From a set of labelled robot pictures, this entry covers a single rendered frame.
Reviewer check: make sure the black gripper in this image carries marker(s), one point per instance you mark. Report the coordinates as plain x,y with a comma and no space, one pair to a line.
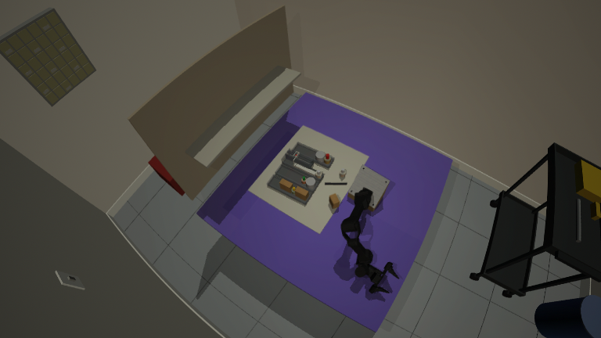
388,267

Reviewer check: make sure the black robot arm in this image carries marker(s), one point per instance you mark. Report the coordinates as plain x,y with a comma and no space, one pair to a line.
351,224

